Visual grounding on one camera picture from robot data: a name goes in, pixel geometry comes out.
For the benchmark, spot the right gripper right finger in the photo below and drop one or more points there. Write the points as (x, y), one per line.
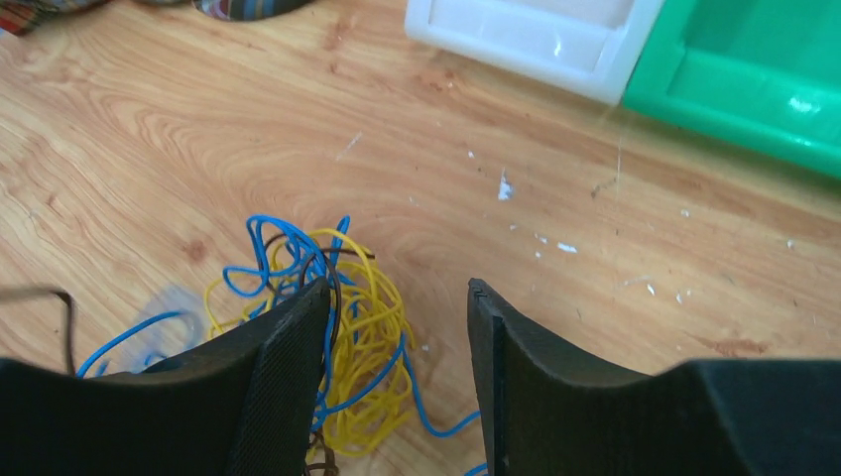
(549, 407)

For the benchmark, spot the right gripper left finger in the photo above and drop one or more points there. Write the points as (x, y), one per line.
(239, 404)

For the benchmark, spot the white plastic bin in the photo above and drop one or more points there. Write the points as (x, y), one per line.
(589, 48)

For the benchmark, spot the green plastic bin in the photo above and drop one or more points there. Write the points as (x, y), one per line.
(763, 75)

